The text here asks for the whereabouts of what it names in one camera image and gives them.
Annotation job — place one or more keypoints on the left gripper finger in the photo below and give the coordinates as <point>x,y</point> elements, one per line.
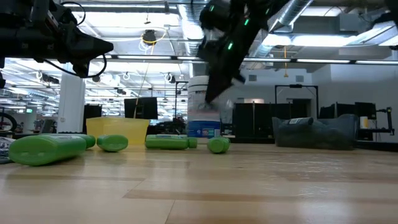
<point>90,48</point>

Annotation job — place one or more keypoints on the green shampoo bottle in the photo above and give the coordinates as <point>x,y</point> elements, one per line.
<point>46,151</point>
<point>112,143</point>
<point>168,143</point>
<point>90,141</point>
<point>217,145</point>

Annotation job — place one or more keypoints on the dark grey deodorant stick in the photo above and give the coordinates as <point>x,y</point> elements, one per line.
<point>303,121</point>

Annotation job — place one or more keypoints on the black monitor on arm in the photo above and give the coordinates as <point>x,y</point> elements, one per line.
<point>365,109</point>

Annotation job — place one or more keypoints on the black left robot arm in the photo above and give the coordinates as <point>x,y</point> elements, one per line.
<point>6,40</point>

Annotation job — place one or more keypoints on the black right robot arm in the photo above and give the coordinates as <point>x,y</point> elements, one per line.
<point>217,15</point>

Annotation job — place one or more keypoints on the Lysol wipes canister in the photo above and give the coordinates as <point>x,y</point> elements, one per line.
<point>202,124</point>

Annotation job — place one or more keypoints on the black cabinet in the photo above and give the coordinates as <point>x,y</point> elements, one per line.
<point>264,121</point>

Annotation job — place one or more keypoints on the white pillar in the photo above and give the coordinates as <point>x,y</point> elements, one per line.
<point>71,105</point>

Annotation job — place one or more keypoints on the black monitor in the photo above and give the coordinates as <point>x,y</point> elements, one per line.
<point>345,110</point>
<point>327,112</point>
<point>92,111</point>
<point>141,108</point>

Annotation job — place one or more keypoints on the green exit sign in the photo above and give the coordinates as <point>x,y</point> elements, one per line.
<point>29,110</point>

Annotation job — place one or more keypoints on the yellow translucent plastic bin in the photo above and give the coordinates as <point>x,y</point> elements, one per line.
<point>124,127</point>

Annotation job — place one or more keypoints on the white paper cup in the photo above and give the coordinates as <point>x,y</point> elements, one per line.
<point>364,122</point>

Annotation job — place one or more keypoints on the black shelf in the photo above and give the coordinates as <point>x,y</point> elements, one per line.
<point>376,130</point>

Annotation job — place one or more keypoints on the silver spiral ceiling duct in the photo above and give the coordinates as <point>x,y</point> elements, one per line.
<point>192,28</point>

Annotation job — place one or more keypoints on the black stand post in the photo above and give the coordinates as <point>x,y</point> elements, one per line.
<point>176,99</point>

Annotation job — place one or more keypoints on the black rectangular frame stand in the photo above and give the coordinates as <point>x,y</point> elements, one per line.
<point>295,86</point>

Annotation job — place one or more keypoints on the black table frame rail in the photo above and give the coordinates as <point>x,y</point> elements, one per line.
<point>252,140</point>

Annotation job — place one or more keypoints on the silver slanted ceiling duct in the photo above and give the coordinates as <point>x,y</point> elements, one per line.
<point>286,15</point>

